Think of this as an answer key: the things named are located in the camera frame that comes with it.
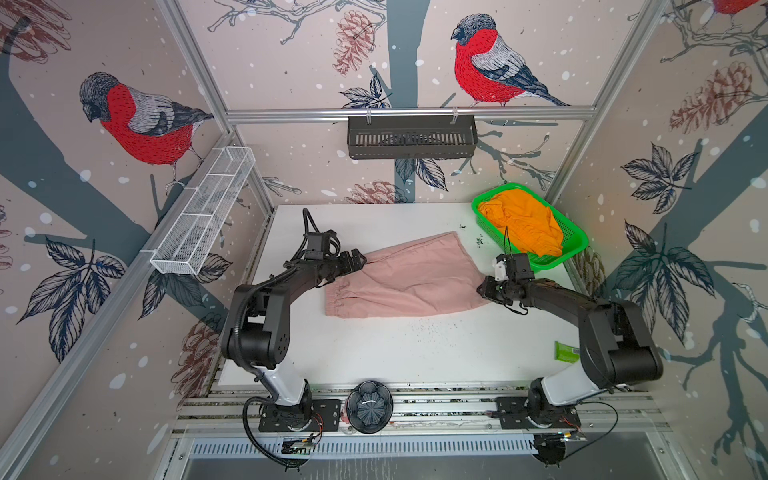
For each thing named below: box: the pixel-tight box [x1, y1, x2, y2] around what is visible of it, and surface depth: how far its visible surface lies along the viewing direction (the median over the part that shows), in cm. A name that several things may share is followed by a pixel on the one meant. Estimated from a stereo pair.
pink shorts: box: [325, 231, 490, 319], surface depth 96 cm
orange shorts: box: [478, 189, 564, 257], surface depth 109 cm
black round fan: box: [346, 380, 394, 435], surface depth 75 cm
